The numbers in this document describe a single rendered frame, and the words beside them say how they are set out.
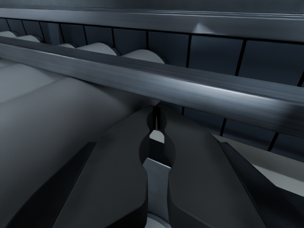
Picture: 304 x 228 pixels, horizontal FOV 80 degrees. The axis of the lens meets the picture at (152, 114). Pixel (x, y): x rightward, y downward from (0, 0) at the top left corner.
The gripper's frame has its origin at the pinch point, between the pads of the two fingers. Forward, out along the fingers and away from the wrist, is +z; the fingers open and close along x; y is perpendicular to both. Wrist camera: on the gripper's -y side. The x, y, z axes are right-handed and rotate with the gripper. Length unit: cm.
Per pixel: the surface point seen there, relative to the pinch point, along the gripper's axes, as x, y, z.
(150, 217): -0.8, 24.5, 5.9
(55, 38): -11.9, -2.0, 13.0
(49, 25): -12.4, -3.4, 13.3
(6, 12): -20.4, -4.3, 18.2
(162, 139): 0.5, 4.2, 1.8
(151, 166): -0.5, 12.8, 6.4
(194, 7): 3.6, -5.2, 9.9
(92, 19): -6.2, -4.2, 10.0
